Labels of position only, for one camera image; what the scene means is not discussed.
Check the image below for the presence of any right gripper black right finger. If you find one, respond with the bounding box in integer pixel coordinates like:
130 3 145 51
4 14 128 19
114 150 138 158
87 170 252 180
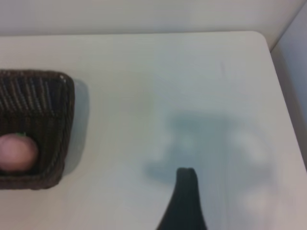
188 168 208 230

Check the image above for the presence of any dark brown wicker basket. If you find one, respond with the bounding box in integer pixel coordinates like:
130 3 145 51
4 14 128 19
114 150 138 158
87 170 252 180
0 69 75 191

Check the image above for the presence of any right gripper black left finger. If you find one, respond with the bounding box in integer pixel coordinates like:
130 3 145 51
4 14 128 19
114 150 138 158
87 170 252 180
155 168 193 230

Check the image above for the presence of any pink peach with green leaf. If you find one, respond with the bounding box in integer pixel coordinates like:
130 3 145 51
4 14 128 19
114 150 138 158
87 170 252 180
0 132 39 172

